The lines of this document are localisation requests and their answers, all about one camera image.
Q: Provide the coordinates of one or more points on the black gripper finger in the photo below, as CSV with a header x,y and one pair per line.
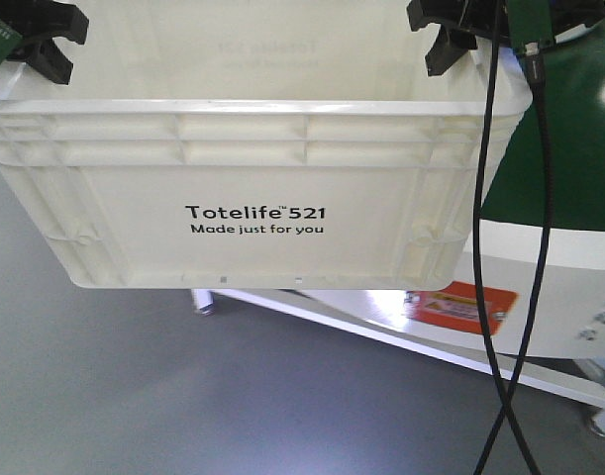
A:
x,y
45,58
447,13
449,46
46,20

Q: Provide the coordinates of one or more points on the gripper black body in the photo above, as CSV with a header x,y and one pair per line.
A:
x,y
571,19

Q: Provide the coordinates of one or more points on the white plastic Totelife crate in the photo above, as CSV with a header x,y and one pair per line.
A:
x,y
248,144

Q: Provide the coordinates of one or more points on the right green circuit board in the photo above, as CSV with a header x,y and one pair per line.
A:
x,y
530,26

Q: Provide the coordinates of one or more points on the red warning label plate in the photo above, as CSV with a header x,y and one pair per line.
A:
x,y
455,307

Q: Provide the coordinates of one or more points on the round white conveyor table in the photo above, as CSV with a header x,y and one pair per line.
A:
x,y
573,290

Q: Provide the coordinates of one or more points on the right bolt cluster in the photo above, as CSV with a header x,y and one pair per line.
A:
x,y
594,328

